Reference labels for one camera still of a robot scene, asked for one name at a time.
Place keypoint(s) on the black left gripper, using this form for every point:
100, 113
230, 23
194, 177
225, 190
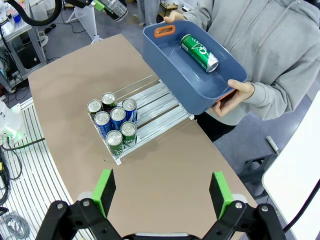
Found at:
80, 3

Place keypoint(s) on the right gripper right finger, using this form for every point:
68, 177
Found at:
222, 192

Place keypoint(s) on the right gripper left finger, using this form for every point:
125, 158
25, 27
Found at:
102, 190

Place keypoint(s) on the blue beverage can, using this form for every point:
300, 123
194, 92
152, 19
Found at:
102, 119
118, 115
129, 105

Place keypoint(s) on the green cider can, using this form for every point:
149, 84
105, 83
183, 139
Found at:
197, 51
128, 128
114, 138

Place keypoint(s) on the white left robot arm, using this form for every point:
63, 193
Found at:
10, 120

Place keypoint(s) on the person's left forearm grey sleeve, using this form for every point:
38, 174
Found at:
280, 100

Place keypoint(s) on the person's right forearm grey sleeve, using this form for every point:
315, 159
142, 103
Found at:
197, 17

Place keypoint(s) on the person's right hand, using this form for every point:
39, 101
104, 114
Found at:
175, 16

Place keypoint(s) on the person's left hand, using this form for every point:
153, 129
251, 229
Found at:
240, 96

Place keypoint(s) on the white floor stand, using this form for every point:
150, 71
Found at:
93, 30

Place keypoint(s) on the aluminium slatted platform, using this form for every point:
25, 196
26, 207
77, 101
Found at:
37, 180

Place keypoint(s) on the grey metal tube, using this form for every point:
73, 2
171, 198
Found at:
272, 145

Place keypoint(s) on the large white table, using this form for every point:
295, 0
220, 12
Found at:
300, 162

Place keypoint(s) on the person in grey hoodie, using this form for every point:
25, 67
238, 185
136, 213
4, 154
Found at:
262, 37

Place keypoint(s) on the aluminium frame cabinet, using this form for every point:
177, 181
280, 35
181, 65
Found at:
25, 52

